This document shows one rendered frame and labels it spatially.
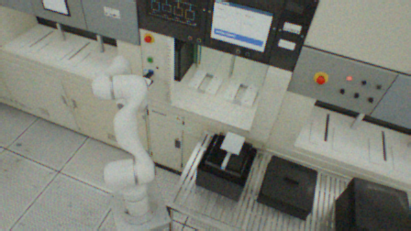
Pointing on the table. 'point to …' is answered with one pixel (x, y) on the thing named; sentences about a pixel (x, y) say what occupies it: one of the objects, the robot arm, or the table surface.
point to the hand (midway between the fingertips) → (149, 74)
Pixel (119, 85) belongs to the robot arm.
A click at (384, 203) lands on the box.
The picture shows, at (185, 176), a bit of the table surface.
